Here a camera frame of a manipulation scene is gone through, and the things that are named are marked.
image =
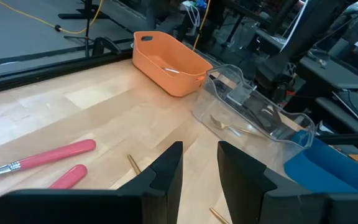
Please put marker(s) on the black frame bracket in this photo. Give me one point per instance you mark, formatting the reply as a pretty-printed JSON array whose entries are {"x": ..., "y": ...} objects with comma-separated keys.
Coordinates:
[{"x": 104, "y": 46}]

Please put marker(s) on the black tripod stand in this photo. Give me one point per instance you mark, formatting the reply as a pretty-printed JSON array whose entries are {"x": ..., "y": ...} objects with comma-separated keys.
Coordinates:
[{"x": 88, "y": 31}]

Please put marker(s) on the clear plastic bin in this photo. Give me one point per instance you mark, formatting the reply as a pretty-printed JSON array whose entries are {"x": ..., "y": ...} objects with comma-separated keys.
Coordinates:
[{"x": 259, "y": 93}]

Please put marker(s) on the grey desk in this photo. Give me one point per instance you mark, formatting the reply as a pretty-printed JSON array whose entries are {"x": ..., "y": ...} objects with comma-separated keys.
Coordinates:
[{"x": 337, "y": 74}]

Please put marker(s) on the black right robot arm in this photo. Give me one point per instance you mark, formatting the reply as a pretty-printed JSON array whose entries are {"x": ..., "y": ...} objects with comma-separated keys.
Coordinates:
[{"x": 315, "y": 25}]

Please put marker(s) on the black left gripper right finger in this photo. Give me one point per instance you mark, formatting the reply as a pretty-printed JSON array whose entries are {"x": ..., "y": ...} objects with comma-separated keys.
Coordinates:
[{"x": 247, "y": 193}]

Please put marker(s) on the orange plastic bin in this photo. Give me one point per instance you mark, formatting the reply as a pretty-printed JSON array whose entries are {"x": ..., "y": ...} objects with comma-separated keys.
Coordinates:
[{"x": 166, "y": 81}]

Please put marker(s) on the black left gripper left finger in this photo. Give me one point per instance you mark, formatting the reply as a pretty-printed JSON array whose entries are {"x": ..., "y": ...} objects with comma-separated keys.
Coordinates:
[{"x": 154, "y": 193}]

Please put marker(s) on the blue plastic bin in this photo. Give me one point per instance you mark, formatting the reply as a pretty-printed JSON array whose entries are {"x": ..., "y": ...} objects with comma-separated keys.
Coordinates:
[{"x": 322, "y": 168}]

